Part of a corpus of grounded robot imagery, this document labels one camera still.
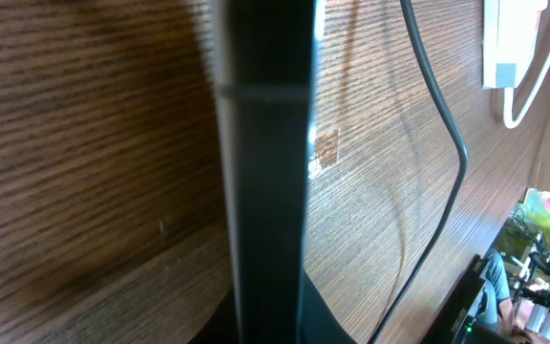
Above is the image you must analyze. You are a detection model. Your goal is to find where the blue Galaxy smartphone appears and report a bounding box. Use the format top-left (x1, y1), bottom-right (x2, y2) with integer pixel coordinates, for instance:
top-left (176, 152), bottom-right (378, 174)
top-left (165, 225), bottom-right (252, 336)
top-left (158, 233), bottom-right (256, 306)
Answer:
top-left (212, 0), bottom-right (320, 343)

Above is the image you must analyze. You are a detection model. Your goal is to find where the white power strip cord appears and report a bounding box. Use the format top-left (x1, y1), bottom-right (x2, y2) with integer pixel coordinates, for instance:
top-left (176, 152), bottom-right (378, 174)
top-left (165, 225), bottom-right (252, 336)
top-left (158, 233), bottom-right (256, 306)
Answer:
top-left (502, 0), bottom-right (550, 130)

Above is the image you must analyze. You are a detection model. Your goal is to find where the white power strip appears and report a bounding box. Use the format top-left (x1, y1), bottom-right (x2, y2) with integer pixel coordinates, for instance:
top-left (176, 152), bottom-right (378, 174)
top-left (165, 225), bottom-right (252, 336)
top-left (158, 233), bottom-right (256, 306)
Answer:
top-left (482, 0), bottom-right (548, 89)

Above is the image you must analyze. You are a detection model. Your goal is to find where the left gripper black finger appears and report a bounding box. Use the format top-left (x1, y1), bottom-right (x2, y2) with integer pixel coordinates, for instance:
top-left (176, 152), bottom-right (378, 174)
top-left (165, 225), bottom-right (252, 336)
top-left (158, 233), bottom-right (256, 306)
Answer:
top-left (188, 273), bottom-right (354, 344)

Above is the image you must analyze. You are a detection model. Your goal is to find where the person in blue jeans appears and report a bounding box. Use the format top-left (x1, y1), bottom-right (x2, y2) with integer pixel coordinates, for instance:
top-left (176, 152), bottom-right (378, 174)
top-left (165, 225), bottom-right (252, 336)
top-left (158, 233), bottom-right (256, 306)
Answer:
top-left (479, 248), bottom-right (515, 336)

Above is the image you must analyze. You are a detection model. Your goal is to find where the background robot equipment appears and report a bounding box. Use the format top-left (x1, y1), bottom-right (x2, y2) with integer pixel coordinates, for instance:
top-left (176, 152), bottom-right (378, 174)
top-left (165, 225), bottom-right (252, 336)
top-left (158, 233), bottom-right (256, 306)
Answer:
top-left (503, 188), bottom-right (550, 343)

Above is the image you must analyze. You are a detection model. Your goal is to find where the black USB charging cable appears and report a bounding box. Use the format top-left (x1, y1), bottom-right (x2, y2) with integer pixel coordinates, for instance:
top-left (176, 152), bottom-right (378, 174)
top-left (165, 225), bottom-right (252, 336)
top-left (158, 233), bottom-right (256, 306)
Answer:
top-left (366, 0), bottom-right (470, 344)

